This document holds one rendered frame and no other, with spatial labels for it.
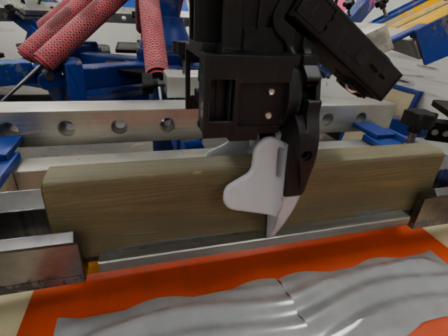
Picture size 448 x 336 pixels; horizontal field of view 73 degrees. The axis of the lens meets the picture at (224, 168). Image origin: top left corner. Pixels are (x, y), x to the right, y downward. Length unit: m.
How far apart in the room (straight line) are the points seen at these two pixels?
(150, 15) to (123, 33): 3.58
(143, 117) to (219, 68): 0.28
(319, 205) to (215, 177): 0.11
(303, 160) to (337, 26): 0.09
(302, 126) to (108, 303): 0.20
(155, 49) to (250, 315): 0.57
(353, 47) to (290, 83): 0.06
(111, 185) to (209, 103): 0.09
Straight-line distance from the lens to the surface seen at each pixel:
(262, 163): 0.22
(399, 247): 0.38
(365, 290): 0.30
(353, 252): 0.35
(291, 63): 0.20
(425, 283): 0.34
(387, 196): 0.34
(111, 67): 0.94
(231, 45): 0.20
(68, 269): 0.26
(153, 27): 0.75
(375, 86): 0.26
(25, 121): 0.47
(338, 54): 0.24
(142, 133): 0.46
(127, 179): 0.23
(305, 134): 0.21
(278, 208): 0.24
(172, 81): 0.49
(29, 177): 0.42
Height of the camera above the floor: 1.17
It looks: 27 degrees down
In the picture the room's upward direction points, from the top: 4 degrees clockwise
